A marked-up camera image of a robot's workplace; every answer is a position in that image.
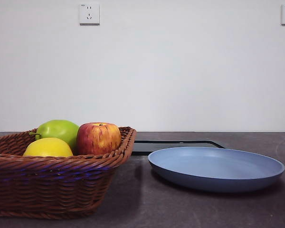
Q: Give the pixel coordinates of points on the blue round plate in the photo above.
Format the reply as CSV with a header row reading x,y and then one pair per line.
x,y
216,171

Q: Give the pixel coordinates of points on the yellow lemon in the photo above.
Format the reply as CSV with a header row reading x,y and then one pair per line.
x,y
47,148

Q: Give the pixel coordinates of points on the brown wicker basket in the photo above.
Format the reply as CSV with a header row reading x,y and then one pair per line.
x,y
50,185

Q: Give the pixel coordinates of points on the black flat tray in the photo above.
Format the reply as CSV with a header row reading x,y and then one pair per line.
x,y
142,148

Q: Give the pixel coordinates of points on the red apple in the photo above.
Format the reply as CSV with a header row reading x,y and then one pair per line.
x,y
98,139

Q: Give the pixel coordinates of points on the green apple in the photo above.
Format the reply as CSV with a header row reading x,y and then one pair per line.
x,y
58,130

